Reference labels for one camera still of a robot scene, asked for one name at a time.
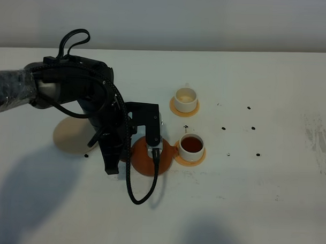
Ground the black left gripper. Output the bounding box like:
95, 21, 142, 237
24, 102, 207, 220
88, 97, 132, 175

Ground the brown clay teapot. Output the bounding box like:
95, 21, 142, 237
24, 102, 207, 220
131, 136, 178, 176

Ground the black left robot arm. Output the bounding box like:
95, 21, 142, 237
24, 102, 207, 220
0, 55, 130, 175

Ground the large beige round coaster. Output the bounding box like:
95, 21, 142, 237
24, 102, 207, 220
52, 117, 98, 155

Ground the near orange coaster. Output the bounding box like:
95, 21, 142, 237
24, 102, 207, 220
173, 141, 207, 167

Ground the orange coaster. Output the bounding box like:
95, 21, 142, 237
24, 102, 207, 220
173, 141, 207, 167
169, 96, 201, 118

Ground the far orange coaster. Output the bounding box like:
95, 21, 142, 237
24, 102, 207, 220
169, 96, 201, 118

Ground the near white teacup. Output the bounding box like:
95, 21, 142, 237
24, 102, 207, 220
179, 128, 204, 153

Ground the white teacup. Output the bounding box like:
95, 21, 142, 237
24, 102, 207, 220
179, 128, 204, 153
173, 83, 198, 113

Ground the far white teacup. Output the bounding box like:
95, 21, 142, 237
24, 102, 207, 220
173, 83, 198, 113

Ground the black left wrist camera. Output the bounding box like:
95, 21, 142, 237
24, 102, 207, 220
126, 102, 163, 159

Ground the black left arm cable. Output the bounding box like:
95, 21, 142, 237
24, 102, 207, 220
26, 27, 166, 206

